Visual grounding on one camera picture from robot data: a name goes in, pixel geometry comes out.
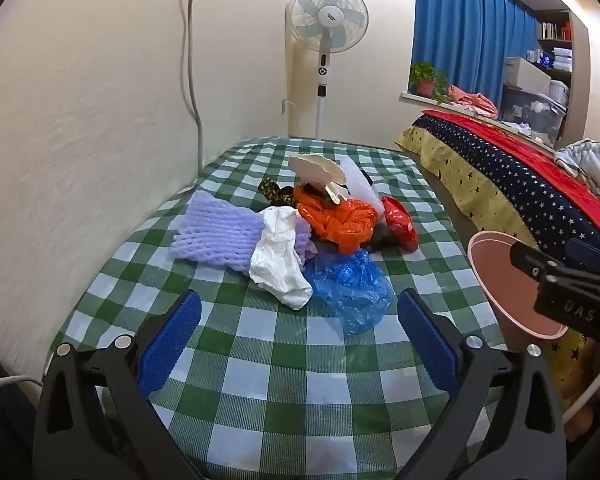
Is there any wooden bookshelf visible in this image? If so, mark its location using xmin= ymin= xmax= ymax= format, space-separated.
xmin=527 ymin=9 xmax=578 ymax=86

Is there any red plastic bag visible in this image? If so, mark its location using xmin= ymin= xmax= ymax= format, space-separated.
xmin=381 ymin=195 xmax=420 ymax=253

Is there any grey wall cable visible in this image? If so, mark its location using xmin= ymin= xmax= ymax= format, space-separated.
xmin=180 ymin=0 xmax=206 ymax=183

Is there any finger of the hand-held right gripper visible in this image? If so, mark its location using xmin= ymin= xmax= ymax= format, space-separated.
xmin=564 ymin=236 xmax=600 ymax=286
xmin=510 ymin=241 xmax=573 ymax=283

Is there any white cardboard box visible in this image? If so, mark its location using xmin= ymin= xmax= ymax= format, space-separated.
xmin=504 ymin=56 xmax=552 ymax=95

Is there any white standing fan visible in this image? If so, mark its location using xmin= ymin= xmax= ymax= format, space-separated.
xmin=285 ymin=0 xmax=371 ymax=142

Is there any clear plastic bag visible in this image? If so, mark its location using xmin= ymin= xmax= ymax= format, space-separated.
xmin=337 ymin=156 xmax=386 ymax=216

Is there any white plastic bag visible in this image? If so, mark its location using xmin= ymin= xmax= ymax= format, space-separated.
xmin=249 ymin=206 xmax=313 ymax=311

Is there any white cable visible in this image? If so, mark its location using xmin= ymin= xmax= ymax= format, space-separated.
xmin=0 ymin=375 xmax=45 ymax=397

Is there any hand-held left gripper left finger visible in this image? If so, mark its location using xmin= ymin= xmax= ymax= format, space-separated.
xmin=32 ymin=290 xmax=203 ymax=480

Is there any orange plastic bag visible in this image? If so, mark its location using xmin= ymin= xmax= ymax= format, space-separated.
xmin=294 ymin=184 xmax=380 ymax=255

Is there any red blanket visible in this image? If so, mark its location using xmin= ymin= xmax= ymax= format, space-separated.
xmin=422 ymin=109 xmax=600 ymax=221

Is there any person's dark clothing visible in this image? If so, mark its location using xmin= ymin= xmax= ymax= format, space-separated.
xmin=0 ymin=337 xmax=43 ymax=480

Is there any purple foam net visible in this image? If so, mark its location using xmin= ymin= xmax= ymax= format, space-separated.
xmin=171 ymin=191 xmax=313 ymax=276

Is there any clear storage bin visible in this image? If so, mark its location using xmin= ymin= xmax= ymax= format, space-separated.
xmin=500 ymin=85 xmax=567 ymax=141

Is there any green checked tablecloth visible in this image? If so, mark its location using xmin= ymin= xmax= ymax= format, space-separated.
xmin=50 ymin=135 xmax=511 ymax=480

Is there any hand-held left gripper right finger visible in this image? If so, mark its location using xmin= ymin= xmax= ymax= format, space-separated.
xmin=397 ymin=288 xmax=568 ymax=480

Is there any pink folded cloth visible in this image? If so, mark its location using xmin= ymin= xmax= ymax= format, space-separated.
xmin=447 ymin=85 xmax=498 ymax=118

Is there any striped cloth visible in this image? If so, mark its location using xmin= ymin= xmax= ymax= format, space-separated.
xmin=554 ymin=138 xmax=600 ymax=206

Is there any leopard print cloth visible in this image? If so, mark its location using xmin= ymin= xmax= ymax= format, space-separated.
xmin=258 ymin=177 xmax=296 ymax=208

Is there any blue plastic bag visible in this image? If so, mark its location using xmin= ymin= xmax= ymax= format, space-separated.
xmin=307 ymin=249 xmax=396 ymax=337

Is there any navy star bed sheet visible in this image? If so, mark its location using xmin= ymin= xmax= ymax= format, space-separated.
xmin=395 ymin=110 xmax=600 ymax=411

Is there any pink plastic basin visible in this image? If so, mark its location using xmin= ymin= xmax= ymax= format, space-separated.
xmin=467 ymin=230 xmax=571 ymax=356

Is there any blue curtain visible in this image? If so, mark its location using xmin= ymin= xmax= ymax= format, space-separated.
xmin=411 ymin=0 xmax=538 ymax=106

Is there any potted green plant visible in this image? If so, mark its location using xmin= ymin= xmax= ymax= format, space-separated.
xmin=409 ymin=61 xmax=448 ymax=103

